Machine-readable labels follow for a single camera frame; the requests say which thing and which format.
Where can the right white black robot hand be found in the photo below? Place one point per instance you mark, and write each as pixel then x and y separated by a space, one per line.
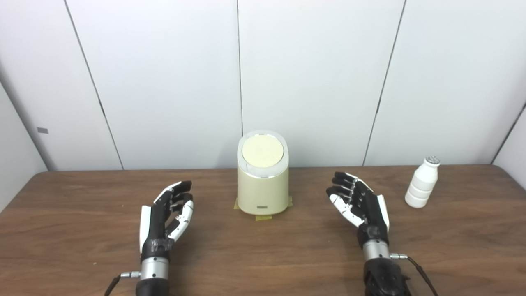
pixel 370 209

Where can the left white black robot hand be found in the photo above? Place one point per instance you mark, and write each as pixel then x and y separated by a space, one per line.
pixel 156 222

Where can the small white plastic bottle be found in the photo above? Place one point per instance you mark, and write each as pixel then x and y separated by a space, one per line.
pixel 421 185

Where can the cream-colored cylindrical bin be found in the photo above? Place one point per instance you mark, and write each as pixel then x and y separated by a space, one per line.
pixel 263 189

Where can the cream round bin lid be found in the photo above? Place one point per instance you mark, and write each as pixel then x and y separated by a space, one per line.
pixel 263 150

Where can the small grey wall patch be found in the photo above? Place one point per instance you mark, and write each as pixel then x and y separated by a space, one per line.
pixel 42 130

